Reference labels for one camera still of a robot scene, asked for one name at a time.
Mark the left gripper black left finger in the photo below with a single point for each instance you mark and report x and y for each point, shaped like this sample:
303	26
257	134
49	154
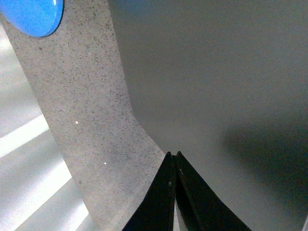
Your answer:
156	211

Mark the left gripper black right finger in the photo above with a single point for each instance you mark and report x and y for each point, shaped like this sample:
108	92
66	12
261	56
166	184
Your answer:
201	208

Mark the grey laptop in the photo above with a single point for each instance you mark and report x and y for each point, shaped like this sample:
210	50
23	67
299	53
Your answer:
226	83

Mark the white pleated curtain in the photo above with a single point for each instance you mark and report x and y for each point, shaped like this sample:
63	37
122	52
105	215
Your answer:
37	191

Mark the blue desk lamp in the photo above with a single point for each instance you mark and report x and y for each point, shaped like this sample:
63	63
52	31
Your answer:
35	18

